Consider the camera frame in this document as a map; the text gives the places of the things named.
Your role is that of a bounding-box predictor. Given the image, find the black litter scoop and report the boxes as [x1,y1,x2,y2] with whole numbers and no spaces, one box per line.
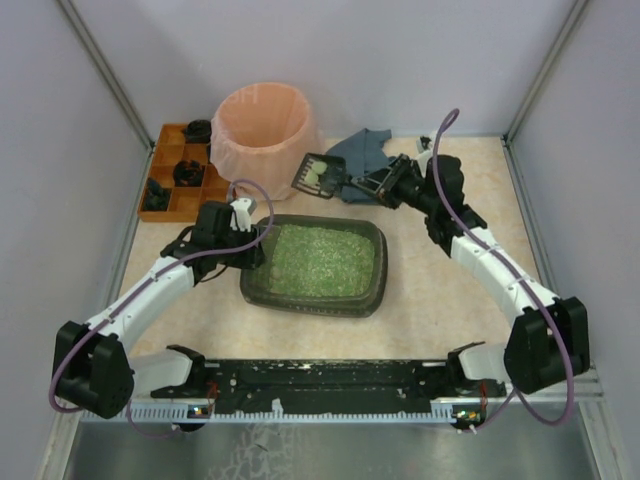
[291,153,354,200]

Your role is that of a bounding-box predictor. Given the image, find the black object top compartment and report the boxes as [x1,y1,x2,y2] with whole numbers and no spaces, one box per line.
[181,119,211,144]

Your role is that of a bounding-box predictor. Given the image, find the blue grey cloth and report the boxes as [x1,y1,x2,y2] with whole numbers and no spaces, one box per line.
[326,128,392,177]

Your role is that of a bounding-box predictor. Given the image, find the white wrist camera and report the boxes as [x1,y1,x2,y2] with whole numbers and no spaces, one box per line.
[229,197,257,232]
[415,136,434,176]

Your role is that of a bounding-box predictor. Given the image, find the black mounting base rail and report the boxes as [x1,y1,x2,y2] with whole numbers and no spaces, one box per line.
[151,359,506,415]

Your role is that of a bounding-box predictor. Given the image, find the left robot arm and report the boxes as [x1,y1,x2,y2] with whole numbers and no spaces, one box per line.
[48,197,269,419]

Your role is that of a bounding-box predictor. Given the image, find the black object middle compartment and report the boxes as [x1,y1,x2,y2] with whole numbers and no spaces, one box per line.
[172,160,205,187]

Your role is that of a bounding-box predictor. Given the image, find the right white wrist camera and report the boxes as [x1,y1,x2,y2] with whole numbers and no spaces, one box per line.
[415,136,434,176]

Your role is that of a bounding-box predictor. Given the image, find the black object compartment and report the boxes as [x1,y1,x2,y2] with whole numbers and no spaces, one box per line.
[181,119,211,144]
[172,160,205,187]
[142,178,171,212]

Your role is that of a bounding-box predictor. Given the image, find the black object lower compartment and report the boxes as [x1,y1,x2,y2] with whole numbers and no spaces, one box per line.
[142,178,171,212]

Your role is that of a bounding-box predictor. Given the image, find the dark green litter box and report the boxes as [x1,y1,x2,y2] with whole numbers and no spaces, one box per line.
[240,214,388,318]

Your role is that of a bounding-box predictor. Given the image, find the green litter pellets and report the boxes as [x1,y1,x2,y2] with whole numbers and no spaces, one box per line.
[269,225,376,298]

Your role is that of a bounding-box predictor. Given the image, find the pink lined trash bin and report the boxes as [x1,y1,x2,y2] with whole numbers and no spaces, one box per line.
[210,82,323,201]

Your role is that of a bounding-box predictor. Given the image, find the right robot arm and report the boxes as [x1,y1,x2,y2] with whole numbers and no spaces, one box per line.
[349,155,590,394]

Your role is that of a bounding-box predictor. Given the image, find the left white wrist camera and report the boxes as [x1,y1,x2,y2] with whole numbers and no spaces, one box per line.
[229,197,257,232]

